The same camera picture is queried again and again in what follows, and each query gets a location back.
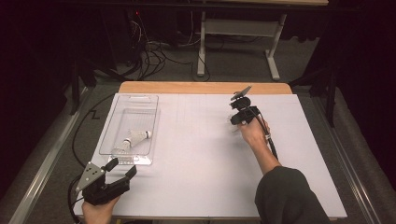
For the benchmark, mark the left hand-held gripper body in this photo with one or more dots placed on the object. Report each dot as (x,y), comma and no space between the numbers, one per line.
(102,193)

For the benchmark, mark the person's left hand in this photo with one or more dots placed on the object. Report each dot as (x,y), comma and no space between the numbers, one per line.
(96,214)

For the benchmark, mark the white table sheet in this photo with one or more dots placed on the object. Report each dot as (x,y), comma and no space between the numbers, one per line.
(193,180)

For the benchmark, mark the wooden table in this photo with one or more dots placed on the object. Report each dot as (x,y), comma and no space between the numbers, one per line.
(202,87)

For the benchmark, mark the dark sleeve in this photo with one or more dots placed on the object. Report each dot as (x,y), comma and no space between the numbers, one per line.
(289,199)

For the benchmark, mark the clear plastic container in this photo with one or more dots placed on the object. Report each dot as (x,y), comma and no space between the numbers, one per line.
(134,113)

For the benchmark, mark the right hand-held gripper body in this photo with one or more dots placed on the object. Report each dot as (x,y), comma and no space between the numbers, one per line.
(247,110)

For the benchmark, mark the person's right hand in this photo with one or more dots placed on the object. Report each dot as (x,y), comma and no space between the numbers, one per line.
(255,133)

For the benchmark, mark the white metal desk frame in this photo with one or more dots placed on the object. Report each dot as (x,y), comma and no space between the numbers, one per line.
(239,28)

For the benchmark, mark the aluminium floor rail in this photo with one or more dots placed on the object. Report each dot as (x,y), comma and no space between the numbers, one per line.
(46,161)
(348,168)

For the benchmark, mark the black metal stand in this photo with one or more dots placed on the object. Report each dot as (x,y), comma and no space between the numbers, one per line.
(75,90)
(330,102)

